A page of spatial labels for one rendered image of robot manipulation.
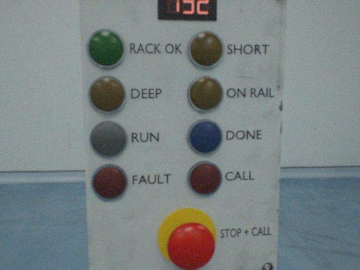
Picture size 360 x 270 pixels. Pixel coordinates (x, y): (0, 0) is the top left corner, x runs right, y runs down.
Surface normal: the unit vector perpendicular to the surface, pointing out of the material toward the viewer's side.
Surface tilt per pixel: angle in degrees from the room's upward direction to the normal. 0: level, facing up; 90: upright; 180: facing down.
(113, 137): 88
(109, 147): 93
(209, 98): 93
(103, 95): 91
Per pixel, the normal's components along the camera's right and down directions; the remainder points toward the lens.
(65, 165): 0.07, 0.15
